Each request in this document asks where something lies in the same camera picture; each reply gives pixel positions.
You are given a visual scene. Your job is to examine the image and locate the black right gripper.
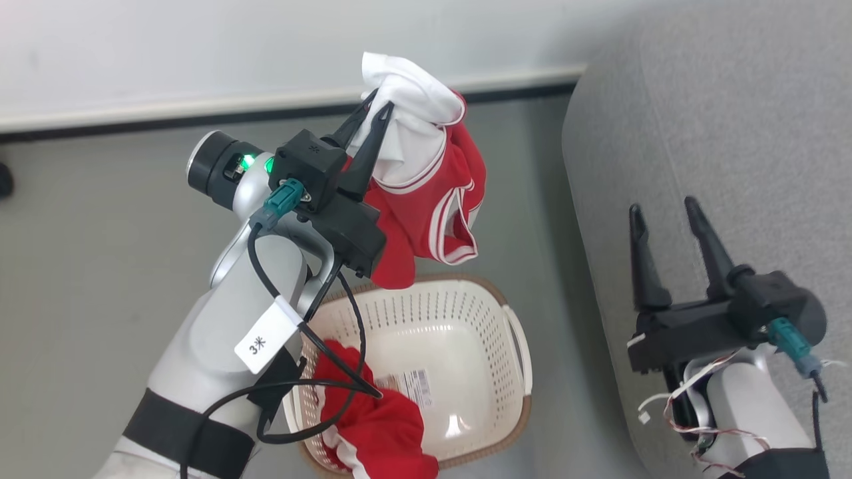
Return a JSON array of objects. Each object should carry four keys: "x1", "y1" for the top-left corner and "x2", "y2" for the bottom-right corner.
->
[{"x1": 629, "y1": 196, "x2": 828, "y2": 348}]

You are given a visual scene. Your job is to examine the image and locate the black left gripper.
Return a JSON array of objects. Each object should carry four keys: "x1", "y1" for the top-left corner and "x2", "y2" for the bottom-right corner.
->
[{"x1": 270, "y1": 89, "x2": 395, "y2": 215}]

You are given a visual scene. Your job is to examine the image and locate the red white sports jersey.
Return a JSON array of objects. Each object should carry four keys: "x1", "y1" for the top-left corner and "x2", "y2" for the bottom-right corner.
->
[{"x1": 346, "y1": 52, "x2": 488, "y2": 290}]

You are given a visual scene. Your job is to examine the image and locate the red garment with white trim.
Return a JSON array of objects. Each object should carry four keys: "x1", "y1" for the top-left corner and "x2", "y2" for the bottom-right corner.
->
[{"x1": 313, "y1": 339, "x2": 440, "y2": 479}]

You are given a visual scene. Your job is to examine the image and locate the cream perforated laundry basket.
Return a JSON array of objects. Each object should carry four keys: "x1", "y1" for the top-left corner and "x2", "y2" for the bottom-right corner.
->
[{"x1": 283, "y1": 273, "x2": 533, "y2": 476}]

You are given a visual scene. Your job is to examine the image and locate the grey fabric sofa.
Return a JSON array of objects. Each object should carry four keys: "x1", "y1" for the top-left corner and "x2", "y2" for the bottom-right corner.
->
[{"x1": 561, "y1": 0, "x2": 852, "y2": 479}]

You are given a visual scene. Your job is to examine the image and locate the white black skirting board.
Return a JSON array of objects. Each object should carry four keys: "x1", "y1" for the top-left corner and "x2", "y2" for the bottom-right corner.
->
[{"x1": 0, "y1": 63, "x2": 586, "y2": 144}]

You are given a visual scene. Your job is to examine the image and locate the barcode sticker label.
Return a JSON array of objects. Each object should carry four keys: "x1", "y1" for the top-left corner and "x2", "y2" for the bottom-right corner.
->
[{"x1": 374, "y1": 368, "x2": 433, "y2": 408}]

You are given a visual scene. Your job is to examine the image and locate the teal left cable connector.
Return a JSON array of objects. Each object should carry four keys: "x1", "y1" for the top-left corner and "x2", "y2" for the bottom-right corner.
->
[{"x1": 250, "y1": 178, "x2": 308, "y2": 230}]

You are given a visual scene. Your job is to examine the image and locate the teal cable connector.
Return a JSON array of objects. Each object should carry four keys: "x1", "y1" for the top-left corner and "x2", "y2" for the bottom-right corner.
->
[
  {"x1": 250, "y1": 178, "x2": 308, "y2": 230},
  {"x1": 767, "y1": 318, "x2": 823, "y2": 380}
]

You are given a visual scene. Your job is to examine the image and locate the thin white red wires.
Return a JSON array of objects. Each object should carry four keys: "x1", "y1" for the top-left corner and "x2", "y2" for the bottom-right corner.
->
[{"x1": 638, "y1": 349, "x2": 773, "y2": 477}]

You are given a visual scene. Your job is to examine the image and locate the teal right cable connector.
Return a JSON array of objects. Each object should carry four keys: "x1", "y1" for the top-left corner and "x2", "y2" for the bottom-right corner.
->
[{"x1": 767, "y1": 318, "x2": 823, "y2": 380}]

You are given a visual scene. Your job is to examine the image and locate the thin black cable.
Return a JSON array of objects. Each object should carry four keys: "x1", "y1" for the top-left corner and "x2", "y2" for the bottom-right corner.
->
[
  {"x1": 809, "y1": 373, "x2": 830, "y2": 453},
  {"x1": 256, "y1": 269, "x2": 369, "y2": 445},
  {"x1": 180, "y1": 223, "x2": 385, "y2": 479}
]

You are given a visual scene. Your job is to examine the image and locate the white cable tag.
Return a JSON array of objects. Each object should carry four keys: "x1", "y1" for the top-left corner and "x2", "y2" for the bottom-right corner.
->
[{"x1": 234, "y1": 296, "x2": 304, "y2": 375}]

